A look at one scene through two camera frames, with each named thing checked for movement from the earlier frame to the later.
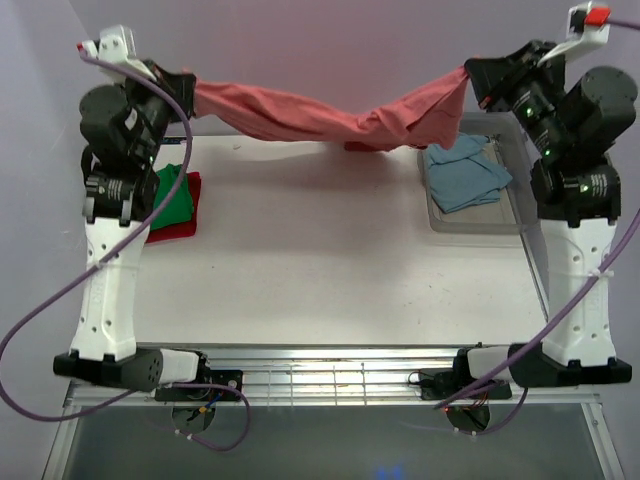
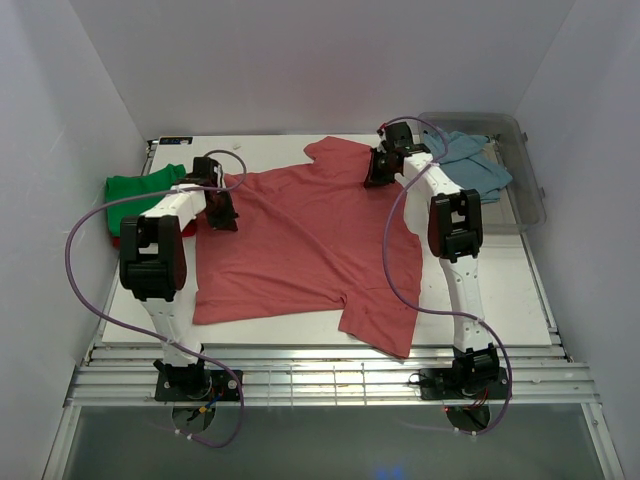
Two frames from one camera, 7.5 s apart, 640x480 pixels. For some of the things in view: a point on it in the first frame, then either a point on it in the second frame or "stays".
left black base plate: [232, 378] stays
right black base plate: [444, 384] stays
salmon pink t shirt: [423, 113] → [309, 230]
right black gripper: [493, 79] → [374, 179]
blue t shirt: [471, 172] stays
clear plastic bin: [516, 211] stays
